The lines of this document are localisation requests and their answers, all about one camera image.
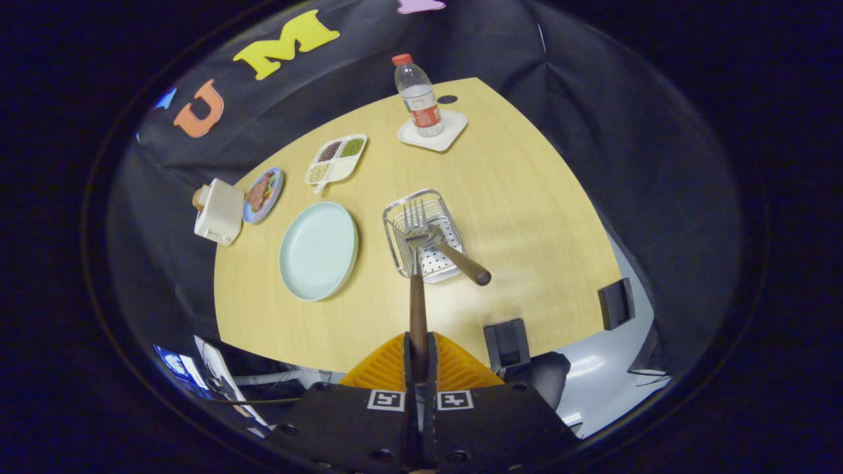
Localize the brown steak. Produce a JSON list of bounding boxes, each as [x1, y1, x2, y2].
[[245, 172, 273, 211]]

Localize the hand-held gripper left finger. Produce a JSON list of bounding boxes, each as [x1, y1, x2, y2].
[[267, 331, 422, 474]]

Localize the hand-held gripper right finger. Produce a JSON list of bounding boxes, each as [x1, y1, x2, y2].
[[421, 331, 584, 474]]

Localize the black chair armrest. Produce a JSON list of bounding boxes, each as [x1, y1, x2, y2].
[[598, 277, 636, 331], [483, 318, 531, 376]]

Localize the small blue plate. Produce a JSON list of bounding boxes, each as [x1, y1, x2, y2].
[[242, 167, 285, 224]]

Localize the clear water bottle red cap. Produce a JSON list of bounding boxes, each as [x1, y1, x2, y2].
[[392, 53, 445, 138]]

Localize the metal wire basket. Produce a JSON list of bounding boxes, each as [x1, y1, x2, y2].
[[383, 189, 467, 284]]

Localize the white square coaster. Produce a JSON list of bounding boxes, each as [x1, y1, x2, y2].
[[397, 109, 468, 153]]

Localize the metal fork wooden handle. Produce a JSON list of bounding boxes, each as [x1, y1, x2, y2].
[[402, 199, 430, 382]]

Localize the white divided tray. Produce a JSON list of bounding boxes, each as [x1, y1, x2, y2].
[[304, 134, 368, 195]]

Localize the metal spoon wooden handle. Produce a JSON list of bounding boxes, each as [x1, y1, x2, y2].
[[405, 224, 492, 286]]

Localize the light green plate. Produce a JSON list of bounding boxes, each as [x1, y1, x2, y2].
[[279, 201, 360, 302]]

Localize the black backdrop cloth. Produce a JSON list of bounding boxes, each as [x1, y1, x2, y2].
[[109, 0, 745, 369]]

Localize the white papers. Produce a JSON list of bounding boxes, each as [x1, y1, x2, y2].
[[193, 336, 267, 429]]

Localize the white toaster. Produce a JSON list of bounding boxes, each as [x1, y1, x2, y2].
[[194, 179, 245, 247]]

